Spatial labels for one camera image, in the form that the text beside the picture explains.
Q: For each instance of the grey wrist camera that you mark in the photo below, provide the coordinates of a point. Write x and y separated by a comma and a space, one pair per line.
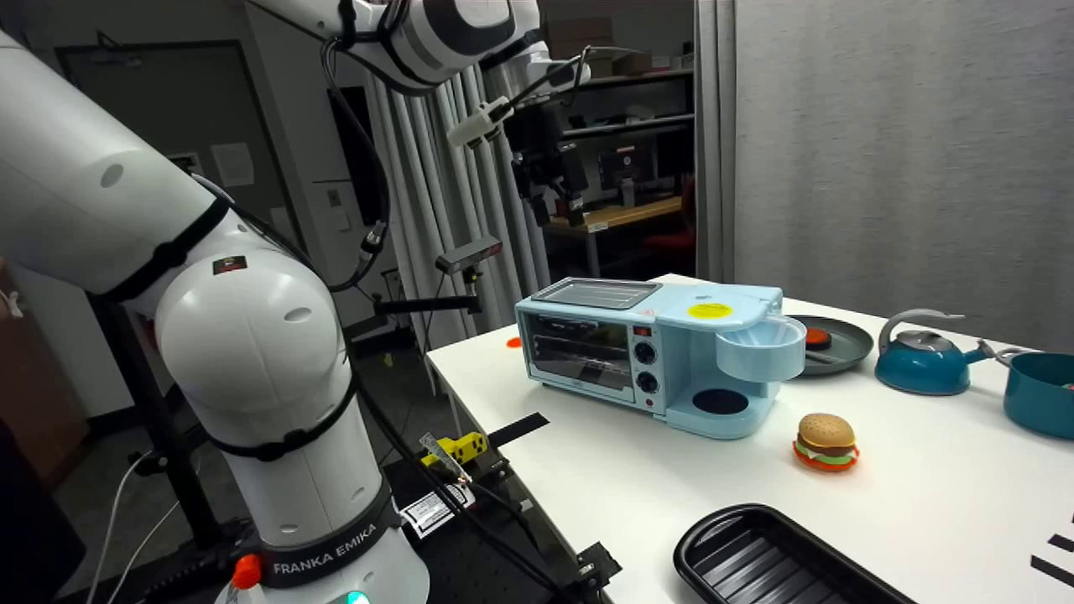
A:
499, 111

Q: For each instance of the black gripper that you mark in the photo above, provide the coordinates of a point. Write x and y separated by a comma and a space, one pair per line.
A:
544, 144

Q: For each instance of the black ribbed tray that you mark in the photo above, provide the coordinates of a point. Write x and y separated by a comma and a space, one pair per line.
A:
773, 559

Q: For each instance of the background storage shelf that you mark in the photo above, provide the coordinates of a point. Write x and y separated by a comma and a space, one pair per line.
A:
626, 128

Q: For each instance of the grey metal griddle tray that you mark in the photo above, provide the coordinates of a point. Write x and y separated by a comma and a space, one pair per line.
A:
595, 293

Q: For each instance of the small red toy food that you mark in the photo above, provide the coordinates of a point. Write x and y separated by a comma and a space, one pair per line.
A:
516, 343

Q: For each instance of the toy hamburger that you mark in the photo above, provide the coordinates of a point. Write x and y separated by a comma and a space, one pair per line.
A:
827, 441

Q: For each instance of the dark grey frying pan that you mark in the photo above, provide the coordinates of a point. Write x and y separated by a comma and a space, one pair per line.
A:
839, 351

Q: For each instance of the light blue toaster oven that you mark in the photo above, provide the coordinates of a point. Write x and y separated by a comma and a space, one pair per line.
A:
673, 355

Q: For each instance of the black tape mark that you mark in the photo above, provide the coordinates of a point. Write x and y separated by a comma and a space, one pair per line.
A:
1061, 544
1056, 570

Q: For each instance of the orange toy food piece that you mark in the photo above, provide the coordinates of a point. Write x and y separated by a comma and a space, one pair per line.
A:
818, 336

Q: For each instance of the bottle with orange cap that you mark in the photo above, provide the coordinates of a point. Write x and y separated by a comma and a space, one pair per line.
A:
242, 577

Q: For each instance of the black camera tripod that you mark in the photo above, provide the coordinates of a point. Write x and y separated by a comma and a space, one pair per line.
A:
463, 259

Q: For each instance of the yellow clamp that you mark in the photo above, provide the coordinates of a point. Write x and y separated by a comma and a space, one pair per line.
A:
457, 446

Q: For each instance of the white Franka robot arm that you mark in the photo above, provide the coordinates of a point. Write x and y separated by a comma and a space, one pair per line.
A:
258, 336

